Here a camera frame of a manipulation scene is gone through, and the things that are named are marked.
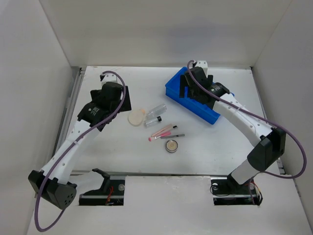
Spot round white powder puff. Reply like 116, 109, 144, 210
128, 109, 145, 126

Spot clear plastic bottle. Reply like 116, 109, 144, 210
146, 104, 167, 119

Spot clear vial black cap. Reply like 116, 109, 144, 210
144, 116, 162, 128

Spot pink applicator brush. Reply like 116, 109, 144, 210
148, 131, 171, 141

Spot light pink stick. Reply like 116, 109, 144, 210
151, 124, 173, 137

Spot grey eyeliner pencil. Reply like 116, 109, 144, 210
160, 134, 185, 139

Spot pink brush black bristles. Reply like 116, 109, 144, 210
151, 125, 177, 137

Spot round powder compact jar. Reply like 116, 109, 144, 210
165, 140, 178, 153

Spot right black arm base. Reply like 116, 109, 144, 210
210, 177, 263, 206

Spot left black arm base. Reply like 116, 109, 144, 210
79, 168, 126, 206

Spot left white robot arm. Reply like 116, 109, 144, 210
28, 82, 131, 210

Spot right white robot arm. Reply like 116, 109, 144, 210
179, 67, 286, 193

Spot blue plastic organizer tray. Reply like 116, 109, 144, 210
165, 67, 230, 124

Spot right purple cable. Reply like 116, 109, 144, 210
187, 59, 308, 179

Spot purple cable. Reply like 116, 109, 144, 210
187, 59, 308, 179
34, 70, 127, 232

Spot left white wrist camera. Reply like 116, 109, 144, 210
100, 73, 117, 86

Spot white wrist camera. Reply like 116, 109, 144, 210
100, 73, 117, 86
192, 60, 208, 76

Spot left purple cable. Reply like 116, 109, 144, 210
34, 70, 127, 232

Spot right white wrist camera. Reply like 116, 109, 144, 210
192, 60, 208, 76

